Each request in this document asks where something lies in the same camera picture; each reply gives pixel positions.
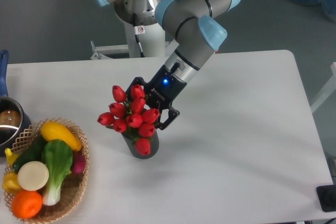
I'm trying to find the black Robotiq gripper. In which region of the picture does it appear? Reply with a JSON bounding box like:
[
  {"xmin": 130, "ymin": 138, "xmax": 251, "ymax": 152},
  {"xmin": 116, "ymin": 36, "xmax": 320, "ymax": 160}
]
[{"xmin": 126, "ymin": 65, "xmax": 187, "ymax": 131}]

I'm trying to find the red tulip bouquet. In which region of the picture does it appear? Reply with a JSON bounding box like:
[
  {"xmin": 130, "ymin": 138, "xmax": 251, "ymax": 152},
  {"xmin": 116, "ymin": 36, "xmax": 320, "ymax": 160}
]
[{"xmin": 97, "ymin": 84, "xmax": 161, "ymax": 156}]

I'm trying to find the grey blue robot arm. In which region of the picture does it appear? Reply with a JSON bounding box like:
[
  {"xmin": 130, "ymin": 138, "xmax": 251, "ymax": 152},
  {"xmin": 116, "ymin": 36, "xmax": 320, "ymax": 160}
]
[{"xmin": 96, "ymin": 0, "xmax": 241, "ymax": 130}]

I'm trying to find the dark grey ribbed vase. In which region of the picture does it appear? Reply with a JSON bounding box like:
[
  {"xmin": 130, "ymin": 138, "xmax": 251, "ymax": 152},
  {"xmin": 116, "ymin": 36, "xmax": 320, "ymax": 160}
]
[{"xmin": 122, "ymin": 131, "xmax": 159, "ymax": 159}]

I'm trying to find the purple red radish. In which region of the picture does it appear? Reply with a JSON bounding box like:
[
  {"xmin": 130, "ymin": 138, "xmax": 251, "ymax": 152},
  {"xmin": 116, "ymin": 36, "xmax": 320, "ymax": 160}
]
[{"xmin": 70, "ymin": 152, "xmax": 86, "ymax": 174}]

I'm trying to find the yellow squash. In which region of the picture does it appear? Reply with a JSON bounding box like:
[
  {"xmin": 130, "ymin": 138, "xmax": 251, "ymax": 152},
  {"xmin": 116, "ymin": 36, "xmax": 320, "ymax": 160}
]
[{"xmin": 40, "ymin": 121, "xmax": 82, "ymax": 152}]

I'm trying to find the green bok choy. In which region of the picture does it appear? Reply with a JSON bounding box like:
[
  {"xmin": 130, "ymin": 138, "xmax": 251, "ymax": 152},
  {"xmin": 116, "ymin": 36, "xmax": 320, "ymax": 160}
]
[{"xmin": 42, "ymin": 140, "xmax": 73, "ymax": 206}]

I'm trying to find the woven wicker basket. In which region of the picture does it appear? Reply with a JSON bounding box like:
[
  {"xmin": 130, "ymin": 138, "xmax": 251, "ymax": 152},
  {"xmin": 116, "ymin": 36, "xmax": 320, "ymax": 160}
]
[{"xmin": 11, "ymin": 118, "xmax": 89, "ymax": 223}]

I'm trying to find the dark green cucumber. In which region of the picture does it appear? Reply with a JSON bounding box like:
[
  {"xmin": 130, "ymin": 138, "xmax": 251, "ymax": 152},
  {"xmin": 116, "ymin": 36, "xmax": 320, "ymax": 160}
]
[{"xmin": 12, "ymin": 135, "xmax": 47, "ymax": 173}]

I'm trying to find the cream round disc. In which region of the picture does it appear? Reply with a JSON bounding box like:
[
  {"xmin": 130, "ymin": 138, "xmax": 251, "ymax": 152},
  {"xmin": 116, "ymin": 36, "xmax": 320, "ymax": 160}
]
[{"xmin": 17, "ymin": 161, "xmax": 49, "ymax": 191}]

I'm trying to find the small yellow gourd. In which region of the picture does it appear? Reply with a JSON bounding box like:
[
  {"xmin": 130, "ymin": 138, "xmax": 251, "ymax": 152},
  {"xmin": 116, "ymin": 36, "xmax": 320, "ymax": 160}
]
[{"xmin": 5, "ymin": 148, "xmax": 19, "ymax": 167}]

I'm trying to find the orange fruit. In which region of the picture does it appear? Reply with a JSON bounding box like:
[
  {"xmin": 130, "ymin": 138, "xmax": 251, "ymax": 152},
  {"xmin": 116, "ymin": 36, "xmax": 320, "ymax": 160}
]
[{"xmin": 11, "ymin": 191, "xmax": 43, "ymax": 219}]

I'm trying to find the yellow bell pepper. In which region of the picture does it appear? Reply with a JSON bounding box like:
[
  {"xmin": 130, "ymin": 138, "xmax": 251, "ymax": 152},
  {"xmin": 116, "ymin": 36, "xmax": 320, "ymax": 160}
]
[{"xmin": 2, "ymin": 171, "xmax": 23, "ymax": 195}]

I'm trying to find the black device at edge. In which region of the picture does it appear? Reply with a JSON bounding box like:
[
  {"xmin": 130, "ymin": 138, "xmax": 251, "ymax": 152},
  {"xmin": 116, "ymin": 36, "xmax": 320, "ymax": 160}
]
[{"xmin": 316, "ymin": 185, "xmax": 335, "ymax": 212}]

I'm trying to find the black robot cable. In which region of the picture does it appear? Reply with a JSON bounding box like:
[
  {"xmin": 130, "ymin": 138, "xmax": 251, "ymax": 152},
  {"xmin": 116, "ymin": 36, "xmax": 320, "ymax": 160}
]
[{"xmin": 132, "ymin": 13, "xmax": 145, "ymax": 58}]

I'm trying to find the blue handled saucepan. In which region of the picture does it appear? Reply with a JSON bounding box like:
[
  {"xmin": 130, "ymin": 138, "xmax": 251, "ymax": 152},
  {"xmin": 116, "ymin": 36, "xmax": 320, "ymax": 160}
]
[{"xmin": 1, "ymin": 50, "xmax": 31, "ymax": 157}]

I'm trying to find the white furniture frame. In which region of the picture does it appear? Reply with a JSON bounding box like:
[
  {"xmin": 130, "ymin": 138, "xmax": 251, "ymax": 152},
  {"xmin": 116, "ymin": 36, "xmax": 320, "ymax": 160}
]
[{"xmin": 310, "ymin": 62, "xmax": 335, "ymax": 113}]

